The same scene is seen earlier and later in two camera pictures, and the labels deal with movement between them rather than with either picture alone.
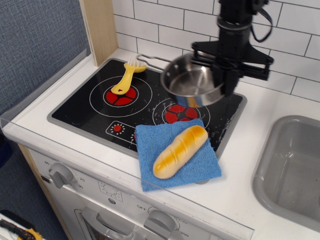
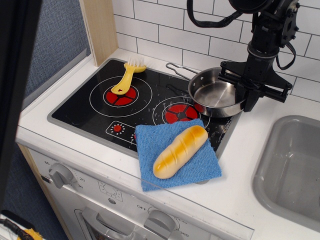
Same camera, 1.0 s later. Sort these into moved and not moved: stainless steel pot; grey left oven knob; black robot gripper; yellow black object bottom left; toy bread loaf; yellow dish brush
Moved: stainless steel pot; black robot gripper
Not moved: yellow black object bottom left; toy bread loaf; grey left oven knob; yellow dish brush
